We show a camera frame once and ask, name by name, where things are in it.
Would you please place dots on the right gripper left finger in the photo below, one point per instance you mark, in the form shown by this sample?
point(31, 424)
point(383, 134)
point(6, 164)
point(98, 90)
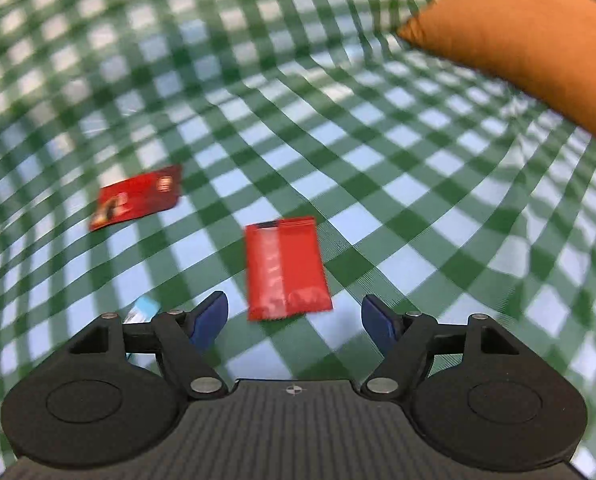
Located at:
point(205, 321)

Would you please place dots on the red chocolate wrapper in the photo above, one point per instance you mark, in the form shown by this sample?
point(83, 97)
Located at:
point(137, 197)

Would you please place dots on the light blue sachet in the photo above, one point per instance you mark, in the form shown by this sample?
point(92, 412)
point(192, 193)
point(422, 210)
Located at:
point(143, 311)

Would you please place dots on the orange cushion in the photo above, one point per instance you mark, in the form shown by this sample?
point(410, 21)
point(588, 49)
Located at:
point(545, 48)

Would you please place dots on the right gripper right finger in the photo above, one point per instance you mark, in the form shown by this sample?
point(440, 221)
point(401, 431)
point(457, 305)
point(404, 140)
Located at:
point(383, 325)

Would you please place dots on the small red square packet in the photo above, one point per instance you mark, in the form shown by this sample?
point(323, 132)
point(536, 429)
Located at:
point(285, 271)

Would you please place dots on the green checkered cloth cover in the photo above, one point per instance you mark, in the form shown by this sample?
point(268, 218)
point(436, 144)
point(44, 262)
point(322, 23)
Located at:
point(433, 187)

